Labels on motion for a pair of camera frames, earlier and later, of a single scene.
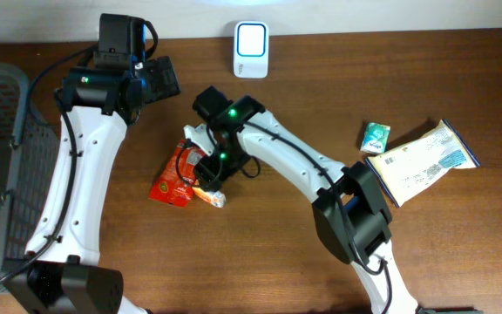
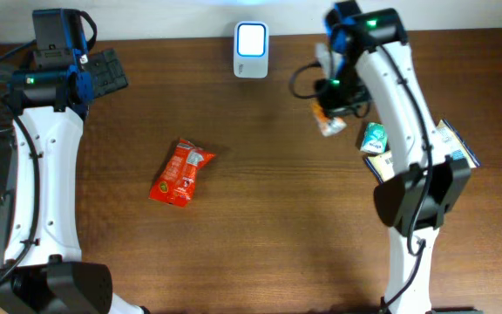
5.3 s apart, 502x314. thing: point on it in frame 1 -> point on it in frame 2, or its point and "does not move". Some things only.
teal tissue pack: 376,138 does not move
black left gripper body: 163,81 -> 111,75
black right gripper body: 223,163 -> 338,97
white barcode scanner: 251,50 does not move
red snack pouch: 175,182 does not move
